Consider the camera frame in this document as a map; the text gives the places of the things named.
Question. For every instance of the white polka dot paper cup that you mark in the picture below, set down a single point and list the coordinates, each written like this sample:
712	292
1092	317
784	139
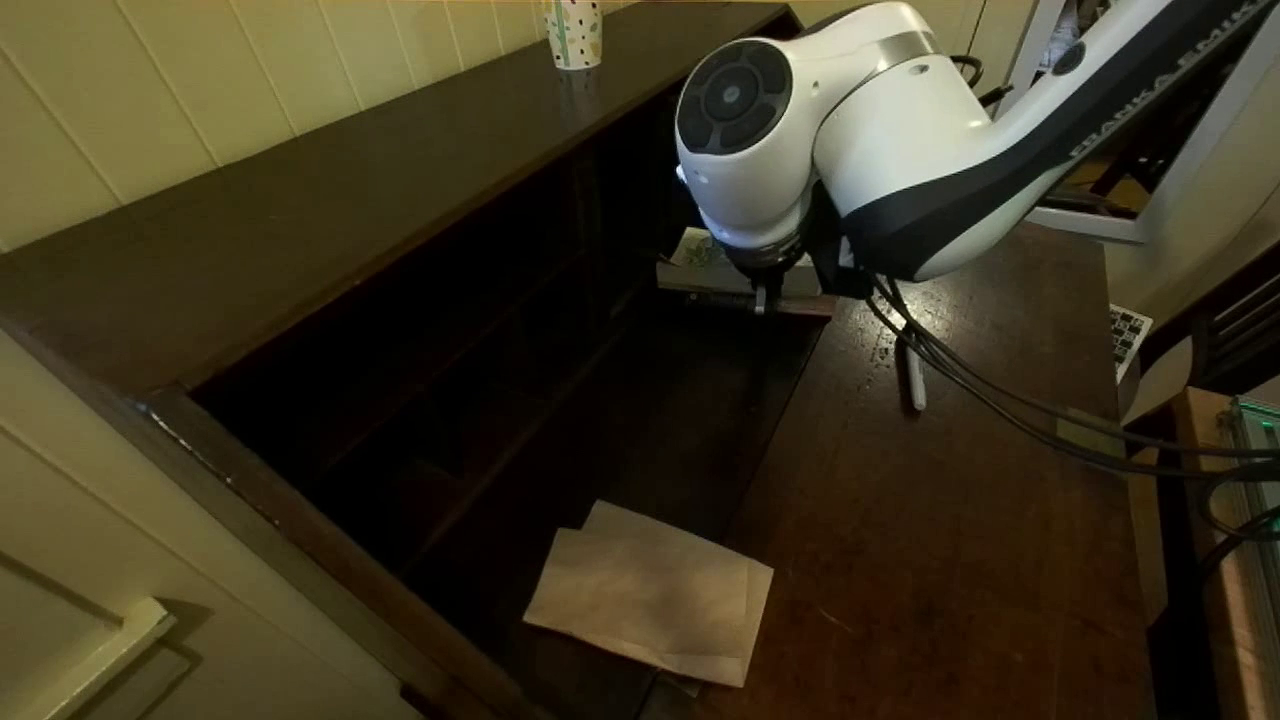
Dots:
579	33

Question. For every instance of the folded beige cloth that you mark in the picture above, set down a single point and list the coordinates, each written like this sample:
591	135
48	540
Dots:
652	593

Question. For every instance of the dark wooden secretary desk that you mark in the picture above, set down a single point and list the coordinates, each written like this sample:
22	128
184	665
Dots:
932	563

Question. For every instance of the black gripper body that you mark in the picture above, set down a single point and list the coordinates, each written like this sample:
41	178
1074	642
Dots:
764	260

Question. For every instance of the light wooden side table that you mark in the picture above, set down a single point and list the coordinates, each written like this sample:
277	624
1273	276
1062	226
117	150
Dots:
1203	563

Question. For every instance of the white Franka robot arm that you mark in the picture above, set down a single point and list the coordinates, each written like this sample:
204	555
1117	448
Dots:
906	135

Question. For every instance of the white marker with black cap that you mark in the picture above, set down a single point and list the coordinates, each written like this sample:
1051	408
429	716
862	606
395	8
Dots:
913	386

